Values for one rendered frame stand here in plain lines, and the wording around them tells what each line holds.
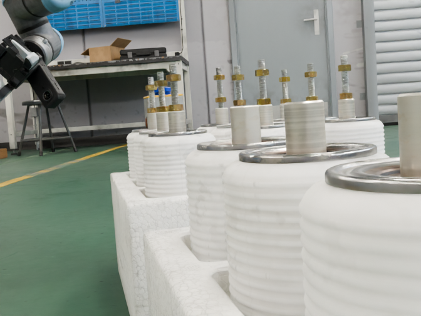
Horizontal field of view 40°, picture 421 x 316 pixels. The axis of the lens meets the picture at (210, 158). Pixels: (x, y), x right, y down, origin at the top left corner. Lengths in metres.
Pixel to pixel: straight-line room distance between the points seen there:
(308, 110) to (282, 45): 5.49
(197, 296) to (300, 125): 0.11
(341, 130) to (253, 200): 0.49
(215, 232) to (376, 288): 0.23
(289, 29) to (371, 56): 0.83
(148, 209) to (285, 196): 0.40
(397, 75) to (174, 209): 5.29
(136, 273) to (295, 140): 0.40
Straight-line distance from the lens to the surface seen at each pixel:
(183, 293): 0.33
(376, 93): 5.79
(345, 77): 0.81
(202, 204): 0.41
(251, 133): 0.43
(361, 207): 0.18
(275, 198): 0.28
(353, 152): 0.30
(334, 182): 0.20
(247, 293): 0.31
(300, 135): 0.31
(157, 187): 0.71
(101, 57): 5.46
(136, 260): 0.68
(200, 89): 5.79
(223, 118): 0.99
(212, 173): 0.40
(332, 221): 0.19
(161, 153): 0.70
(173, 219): 0.67
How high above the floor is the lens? 0.28
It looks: 5 degrees down
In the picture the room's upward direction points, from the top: 4 degrees counter-clockwise
